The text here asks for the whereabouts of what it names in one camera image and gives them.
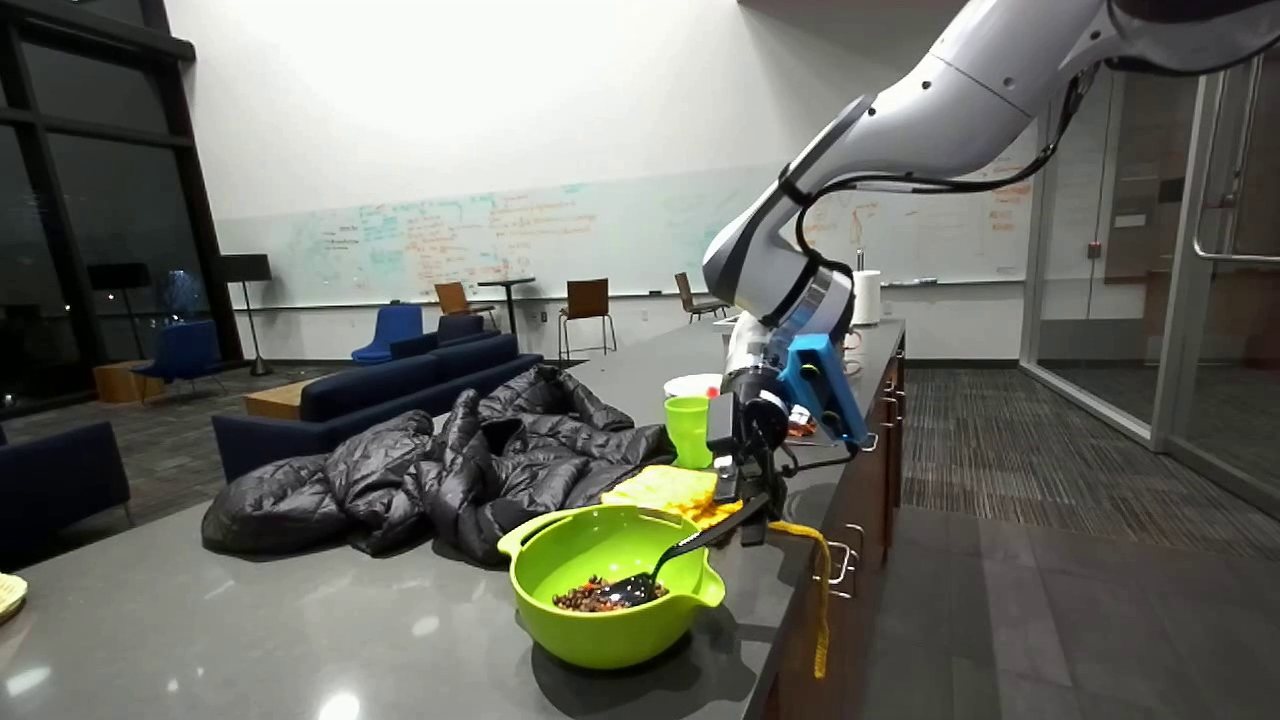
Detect grey brown chair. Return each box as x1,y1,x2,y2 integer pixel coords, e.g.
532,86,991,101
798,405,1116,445
670,268,735,326

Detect small round high table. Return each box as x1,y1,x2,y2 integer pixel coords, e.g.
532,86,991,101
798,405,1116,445
474,271,540,353

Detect bright blue chair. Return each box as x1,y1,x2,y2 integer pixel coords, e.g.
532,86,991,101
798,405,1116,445
346,298,426,369

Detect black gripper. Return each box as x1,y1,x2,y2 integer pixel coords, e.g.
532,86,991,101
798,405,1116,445
716,365,795,552

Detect black music stand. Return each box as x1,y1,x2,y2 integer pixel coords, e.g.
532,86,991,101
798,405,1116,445
214,253,277,378

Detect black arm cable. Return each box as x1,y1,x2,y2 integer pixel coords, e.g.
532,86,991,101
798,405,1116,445
789,70,1091,289

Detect long wall whiteboard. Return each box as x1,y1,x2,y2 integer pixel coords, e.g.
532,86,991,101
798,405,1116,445
214,135,1035,303

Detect dark wooden counter cabinet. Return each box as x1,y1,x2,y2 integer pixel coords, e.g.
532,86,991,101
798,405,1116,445
744,330,912,720

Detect white plate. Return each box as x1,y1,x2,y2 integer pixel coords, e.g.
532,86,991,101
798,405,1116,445
660,369,731,405

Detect small wooden box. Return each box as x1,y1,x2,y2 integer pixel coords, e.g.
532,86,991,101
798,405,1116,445
91,355,163,408

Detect green plastic cup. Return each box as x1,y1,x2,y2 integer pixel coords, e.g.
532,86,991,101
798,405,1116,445
660,390,719,473

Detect blue wrist camera box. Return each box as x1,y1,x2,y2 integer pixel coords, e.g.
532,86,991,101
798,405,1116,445
774,326,870,450

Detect lime green mixing bowl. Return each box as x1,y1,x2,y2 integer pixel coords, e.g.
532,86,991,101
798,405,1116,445
493,498,731,672

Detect black spoon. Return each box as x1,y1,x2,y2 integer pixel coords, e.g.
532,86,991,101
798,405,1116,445
606,492,762,608

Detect long navy blue sofa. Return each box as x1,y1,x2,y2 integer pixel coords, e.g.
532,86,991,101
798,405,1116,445
213,330,545,485

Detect dark navy couch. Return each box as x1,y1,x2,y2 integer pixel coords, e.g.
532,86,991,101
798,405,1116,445
0,418,132,568

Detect black framed window wall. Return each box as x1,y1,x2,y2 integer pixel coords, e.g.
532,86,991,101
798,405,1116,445
0,0,244,417

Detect blue armchair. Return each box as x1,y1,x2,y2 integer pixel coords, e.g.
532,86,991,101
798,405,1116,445
142,262,224,382

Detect orange wooden chair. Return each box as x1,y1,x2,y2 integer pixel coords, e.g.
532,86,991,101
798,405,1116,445
432,277,478,325

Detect black puffer jacket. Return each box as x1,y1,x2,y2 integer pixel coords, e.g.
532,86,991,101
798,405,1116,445
195,358,676,573

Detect brown food bits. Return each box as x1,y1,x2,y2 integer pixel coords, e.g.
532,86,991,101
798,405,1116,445
549,573,670,617

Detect light wooden side table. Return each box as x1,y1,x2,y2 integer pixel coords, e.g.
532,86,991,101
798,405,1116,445
240,374,322,423

